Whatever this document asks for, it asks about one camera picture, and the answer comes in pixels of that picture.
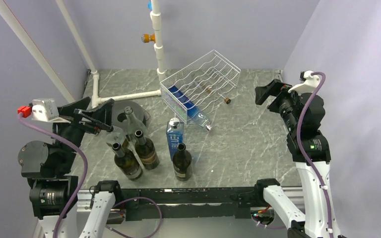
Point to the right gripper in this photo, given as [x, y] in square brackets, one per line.
[274, 88]

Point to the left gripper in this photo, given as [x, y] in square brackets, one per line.
[75, 111]

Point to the blue glass bottle silver cap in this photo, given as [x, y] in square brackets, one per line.
[175, 135]

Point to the dark green wine bottle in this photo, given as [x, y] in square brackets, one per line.
[182, 161]

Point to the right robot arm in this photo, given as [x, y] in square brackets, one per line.
[302, 111]

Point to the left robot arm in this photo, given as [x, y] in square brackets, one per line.
[47, 166]

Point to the clear glass bottle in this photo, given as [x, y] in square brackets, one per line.
[133, 123]

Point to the dark wine bottle left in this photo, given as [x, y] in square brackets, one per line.
[127, 162]

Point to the dark wine bottle brown label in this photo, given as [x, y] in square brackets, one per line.
[146, 151]

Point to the clear bottle copper cap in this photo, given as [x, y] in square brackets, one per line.
[204, 84]

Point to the blue bottle in rack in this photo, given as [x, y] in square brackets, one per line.
[193, 111]

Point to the grey round perforated disc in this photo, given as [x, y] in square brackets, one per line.
[119, 118]

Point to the orange nozzle on pipe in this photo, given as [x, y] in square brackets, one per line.
[147, 38]

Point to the diagonal white pole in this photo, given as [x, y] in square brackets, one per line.
[15, 25]

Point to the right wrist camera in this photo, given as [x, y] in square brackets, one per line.
[309, 83]

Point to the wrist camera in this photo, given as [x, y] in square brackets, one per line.
[42, 110]
[309, 83]

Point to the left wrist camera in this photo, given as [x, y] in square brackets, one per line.
[42, 110]

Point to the white wire wine rack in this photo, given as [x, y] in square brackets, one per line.
[224, 75]

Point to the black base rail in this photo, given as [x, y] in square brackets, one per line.
[150, 203]

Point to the white PVC pipe frame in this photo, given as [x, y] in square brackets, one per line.
[96, 100]

